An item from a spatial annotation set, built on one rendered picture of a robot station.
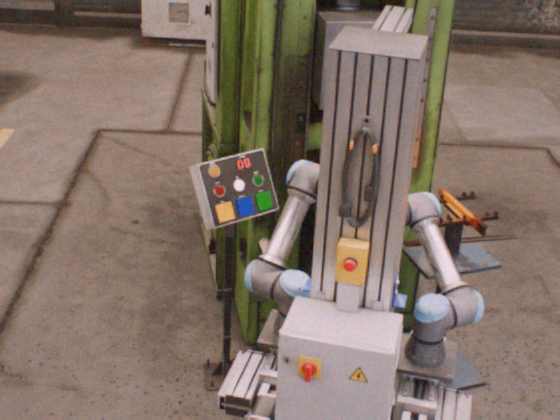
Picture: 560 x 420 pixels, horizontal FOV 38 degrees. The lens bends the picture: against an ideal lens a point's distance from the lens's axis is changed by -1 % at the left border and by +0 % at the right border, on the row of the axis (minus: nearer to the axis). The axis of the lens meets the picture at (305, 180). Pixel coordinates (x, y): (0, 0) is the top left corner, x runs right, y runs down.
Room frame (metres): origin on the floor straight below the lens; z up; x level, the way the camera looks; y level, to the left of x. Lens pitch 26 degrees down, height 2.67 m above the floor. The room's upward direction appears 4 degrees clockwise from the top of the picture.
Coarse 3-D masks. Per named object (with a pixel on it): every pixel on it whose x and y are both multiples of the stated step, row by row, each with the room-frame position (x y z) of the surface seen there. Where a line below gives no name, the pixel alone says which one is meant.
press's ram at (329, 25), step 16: (320, 0) 3.82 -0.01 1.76; (320, 16) 3.54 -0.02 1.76; (336, 16) 3.54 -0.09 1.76; (352, 16) 3.56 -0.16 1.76; (368, 16) 3.58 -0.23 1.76; (320, 32) 3.52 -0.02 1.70; (336, 32) 3.46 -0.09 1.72; (320, 48) 3.50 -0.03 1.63; (320, 64) 3.49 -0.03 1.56; (320, 80) 3.47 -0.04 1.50; (320, 96) 3.45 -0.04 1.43
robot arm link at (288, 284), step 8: (288, 272) 2.58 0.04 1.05; (296, 272) 2.59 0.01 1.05; (280, 280) 2.55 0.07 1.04; (288, 280) 2.54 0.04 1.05; (296, 280) 2.54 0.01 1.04; (304, 280) 2.55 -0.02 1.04; (272, 288) 2.55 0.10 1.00; (280, 288) 2.53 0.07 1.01; (288, 288) 2.51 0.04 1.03; (296, 288) 2.50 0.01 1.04; (272, 296) 2.54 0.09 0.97; (280, 296) 2.52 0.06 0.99; (288, 296) 2.50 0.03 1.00; (304, 296) 2.51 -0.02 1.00; (280, 304) 2.53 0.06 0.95; (288, 304) 2.50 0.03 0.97; (288, 312) 2.50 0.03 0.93
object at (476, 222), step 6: (438, 192) 3.58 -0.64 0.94; (444, 192) 3.55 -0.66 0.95; (444, 198) 3.52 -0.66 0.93; (450, 198) 3.49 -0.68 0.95; (450, 204) 3.46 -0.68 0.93; (456, 204) 3.43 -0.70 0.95; (462, 210) 3.37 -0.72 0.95; (468, 210) 3.37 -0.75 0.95; (468, 216) 3.32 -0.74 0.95; (474, 216) 3.31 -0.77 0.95; (474, 222) 3.28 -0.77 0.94; (480, 222) 3.24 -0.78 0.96; (474, 228) 3.26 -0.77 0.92; (480, 228) 3.23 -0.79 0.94; (486, 234) 3.21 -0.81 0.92
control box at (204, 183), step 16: (224, 160) 3.22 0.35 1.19; (240, 160) 3.26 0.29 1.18; (256, 160) 3.31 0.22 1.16; (192, 176) 3.17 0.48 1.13; (208, 176) 3.14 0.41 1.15; (224, 176) 3.19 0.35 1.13; (240, 176) 3.23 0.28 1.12; (208, 192) 3.11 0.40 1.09; (224, 192) 3.14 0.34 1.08; (240, 192) 3.19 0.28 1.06; (256, 192) 3.23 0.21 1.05; (272, 192) 3.27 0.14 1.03; (208, 208) 3.07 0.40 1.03; (256, 208) 3.19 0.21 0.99; (272, 208) 3.23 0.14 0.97; (208, 224) 3.07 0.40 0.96; (224, 224) 3.07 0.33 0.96
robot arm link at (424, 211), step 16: (416, 208) 2.77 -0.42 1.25; (432, 208) 2.79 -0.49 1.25; (416, 224) 2.74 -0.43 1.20; (432, 224) 2.74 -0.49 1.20; (432, 240) 2.69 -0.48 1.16; (432, 256) 2.65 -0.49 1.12; (448, 256) 2.65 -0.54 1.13; (448, 272) 2.59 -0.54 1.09; (448, 288) 2.54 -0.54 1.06; (464, 288) 2.54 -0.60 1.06; (464, 304) 2.48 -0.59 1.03; (480, 304) 2.50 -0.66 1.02; (464, 320) 2.46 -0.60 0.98
